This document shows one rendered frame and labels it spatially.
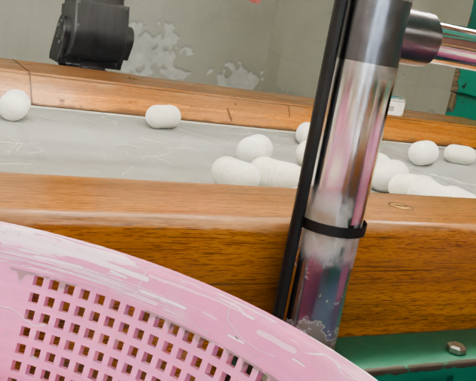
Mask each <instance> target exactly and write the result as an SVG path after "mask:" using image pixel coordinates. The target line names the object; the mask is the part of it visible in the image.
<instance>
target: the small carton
mask: <svg viewBox="0 0 476 381"><path fill-rule="evenodd" d="M405 103H406V99H405V98H399V97H397V96H393V95H392V96H391V103H390V106H389V110H388V115H390V116H402V115H403V110H404V106H405Z"/></svg>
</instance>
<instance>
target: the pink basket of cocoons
mask: <svg viewBox="0 0 476 381"><path fill-rule="evenodd" d="M38 276H40V277H43V278H44V280H43V284H42V286H38V285H36V281H37V278H38ZM54 280H55V281H59V282H60V283H59V287H58V289H57V290H53V289H52V285H53V282H54ZM69 285H72V286H74V287H75V289H74V292H73V295H70V294H67V291H68V288H69ZM85 290H88V291H91V292H90V295H89V297H88V300H87V299H83V298H82V297H83V294H84V291H85ZM33 293H37V294H40V295H39V300H38V303H36V302H32V296H33ZM100 295H102V296H106V297H105V300H104V304H103V305H100V304H98V303H97V302H98V299H99V297H100ZM49 297H51V298H54V299H55V300H54V305H53V308H52V307H50V306H47V304H48V300H49ZM115 300H116V301H119V302H120V305H119V309H118V311H117V310H115V309H113V305H114V302H115ZM64 302H68V303H70V307H69V310H68V312H67V311H62V310H63V305H64ZM130 306H133V307H135V310H134V314H133V316H131V315H128V310H129V308H130ZM79 307H83V308H85V312H84V315H83V317H81V316H78V312H79ZM29 310H32V311H35V314H34V318H33V320H32V319H29V318H27V317H28V314H29ZM95 312H97V313H100V317H99V319H98V322H96V321H93V317H94V313H95ZM145 312H147V313H150V317H149V320H148V322H146V321H143V318H144V313H145ZM45 314H47V315H50V319H49V322H48V324H45V323H42V322H43V319H44V316H45ZM110 318H114V319H115V321H114V324H113V327H109V326H107V325H108V322H109V319H110ZM160 318H162V319H163V320H165V323H164V325H163V327H162V328H159V327H157V326H158V323H159V319H160ZM60 319H62V320H65V324H64V326H63V329H62V328H59V327H58V324H59V321H60ZM125 323H126V324H129V325H130V326H129V328H128V333H124V332H122V330H123V327H124V324H125ZM75 324H78V325H80V328H79V332H78V333H74V332H73V328H74V326H75ZM175 325H177V326H179V327H180V328H179V331H178V334H177V335H175V334H173V333H172V331H173V329H174V327H175ZM25 327H28V328H31V329H30V332H29V336H24V335H23V331H24V328H25ZM90 329H91V330H95V332H94V336H93V339H90V338H88V333H89V330H90ZM139 330H143V331H144V335H143V338H142V339H139V338H137V336H138V332H139ZM40 331H42V332H45V338H44V341H41V340H39V339H38V338H39V334H40ZM190 332H191V333H194V337H193V340H192V342H189V341H187V337H188V336H189V333H190ZM104 335H107V336H109V337H110V338H109V341H108V343H107V345H106V344H104V343H102V342H103V339H104ZM55 336H58V337H60V341H59V345H54V344H53V343H54V337H55ZM154 336H157V337H159V340H158V342H157V345H156V346H155V345H153V344H152V341H153V337H154ZM204 339H206V340H208V341H209V344H208V346H207V349H206V350H205V349H204V348H202V344H203V342H204ZM119 340H120V341H122V342H124V345H123V347H122V350H119V349H117V346H118V344H119ZM70 341H72V342H75V345H74V349H73V351H72V350H69V349H68V347H69V343H70ZM169 342H170V343H171V344H173V348H172V351H171V353H170V352H167V351H166V349H167V347H168V343H169ZM20 344H24V345H26V348H25V352H24V353H21V352H19V349H20ZM85 346H86V347H89V348H90V349H89V352H88V356H86V355H83V354H82V353H83V351H84V348H85ZM134 347H136V348H138V353H137V355H136V357H135V356H133V355H131V353H132V351H133V348H134ZM219 347H221V348H222V349H223V350H224V351H223V353H222V356H221V358H219V357H218V356H216V354H217V353H218V349H219ZM36 348H37V349H41V352H40V355H39V358H37V357H34V353H35V350H36ZM183 350H185V351H187V352H188V353H187V357H186V359H185V360H184V359H182V358H181V355H182V352H183ZM99 352H102V353H104V357H103V360H102V362H101V361H98V360H97V357H98V355H99ZM51 353H52V354H55V358H54V363H53V362H50V361H48V359H49V357H50V354H51ZM148 353H149V354H151V355H153V357H152V360H151V362H150V363H148V362H146V359H147V356H148ZM234 355H235V356H237V357H238V361H237V363H236V366H233V365H232V364H231V362H232V360H233V356H234ZM65 358H67V359H70V363H69V366H68V367H64V366H63V363H64V360H65ZM114 358H116V359H118V364H117V366H116V368H115V367H113V366H112V362H113V359H114ZM197 358H201V359H202V363H201V365H200V367H199V368H198V367H197V366H195V364H196V361H197ZM162 360H164V361H166V362H167V365H166V367H165V370H162V369H160V367H161V364H162ZM16 361H19V362H22V363H21V365H20V370H16V369H14V367H15V364H16ZM79 364H83V365H85V366H84V369H83V371H82V373H80V372H78V369H79ZM128 364H130V365H131V366H133V367H132V369H131V373H130V374H129V373H126V370H127V366H128ZM249 364H250V365H252V366H253V368H252V372H251V374H250V375H248V374H247V373H246V370H247V368H248V366H249ZM31 365H32V366H34V367H36V371H35V373H34V375H33V374H31V373H29V371H30V368H31ZM212 365H213V366H215V367H217V369H216V371H215V375H214V376H213V375H211V374H210V371H211V369H212ZM177 368H179V369H181V373H180V376H179V378H177V377H176V376H175V372H176V370H177ZM46 370H47V371H50V372H51V373H50V376H49V379H45V378H44V375H45V371H46ZM94 370H98V371H99V372H98V375H97V379H95V378H93V377H92V374H93V372H94ZM142 371H144V372H146V373H147V375H146V377H145V380H144V381H156V378H158V379H160V380H161V381H190V378H191V375H192V376H194V377H196V379H195V381H224V380H225V378H226V375H227V374H228V375H230V376H231V378H230V381H261V378H262V377H263V375H264V374H266V375H267V376H268V378H267V380H266V381H378V380H377V379H375V378H374V377H372V376H371V375H369V374H368V373H367V372H366V371H364V370H362V369H361V368H359V367H358V366H357V365H355V364H353V363H352V362H350V361H349V360H348V359H346V358H344V357H343V356H341V355H340V354H339V353H337V352H335V351H333V350H332V349H331V348H329V347H327V346H326V345H324V344H323V343H321V342H319V341H317V340H316V339H314V338H312V337H311V336H309V335H307V334H306V333H304V332H302V331H300V330H299V329H297V328H295V327H293V326H291V325H290V324H288V323H286V322H284V321H282V320H280V319H279V318H277V317H274V316H273V315H272V314H269V313H267V312H266V311H263V310H261V309H260V308H257V307H255V306H254V305H251V304H249V303H248V302H245V301H243V300H242V299H239V298H237V297H235V296H232V295H231V294H228V293H226V292H224V291H221V290H219V289H217V288H214V287H212V286H210V285H208V284H206V283H203V282H201V281H198V280H195V279H193V278H191V277H188V276H186V275H183V274H181V273H178V272H176V271H173V270H170V269H168V268H164V267H162V266H160V265H156V264H153V263H152V262H148V261H145V260H143V259H139V258H136V257H134V256H130V255H127V254H125V253H122V252H118V251H115V250H113V249H108V248H105V247H102V246H98V245H95V244H92V243H87V242H85V241H82V240H77V239H73V238H70V237H65V236H62V235H59V234H53V233H50V232H47V231H41V230H37V229H34V228H28V227H24V226H21V225H15V224H11V223H7V222H3V221H0V381H11V379H12V378H14V379H16V380H17V381H59V379H60V376H65V379H64V381H107V377H108V375H109V376H111V377H112V378H113V379H112V381H143V380H142V379H140V378H141V374H142Z"/></svg>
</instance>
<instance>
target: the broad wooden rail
mask: <svg viewBox="0 0 476 381"><path fill-rule="evenodd" d="M14 89H18V90H21V91H24V92H25V93H26V94H27V95H28V96H29V99H30V102H31V106H39V107H53V108H61V109H69V110H84V111H91V112H99V113H114V114H122V115H129V116H144V117H146V112H147V110H148V109H149V108H150V107H152V106H154V105H173V106H175V107H177V108H178V109H179V111H180V113H181V120H182V121H190V122H204V123H212V124H220V125H235V126H242V127H250V128H258V129H273V130H280V131H288V132H296V131H297V129H298V127H299V126H300V125H301V124H302V123H303V122H311V115H312V111H313V107H314V100H315V98H308V97H302V96H296V95H290V94H279V93H273V92H266V91H255V90H249V89H243V88H231V87H226V86H220V85H208V84H202V83H196V82H185V81H179V80H173V79H161V78H156V77H149V76H138V75H132V74H126V73H114V72H108V71H103V70H91V69H85V68H79V67H68V66H61V65H56V64H49V63H38V62H32V61H26V60H15V59H9V58H3V57H0V98H1V97H2V95H4V94H6V93H7V92H8V91H10V90H14ZM382 141H393V142H401V143H409V144H414V143H416V142H418V141H432V142H434V143H435V144H436V145H437V146H439V147H448V146H449V145H451V144H456V145H462V146H466V147H471V148H472V149H474V150H476V120H473V119H469V118H465V117H460V116H449V115H443V114H436V113H425V112H419V111H413V110H403V115H402V116H390V115H388V116H387V119H386V123H385V129H384V133H383V136H382Z"/></svg>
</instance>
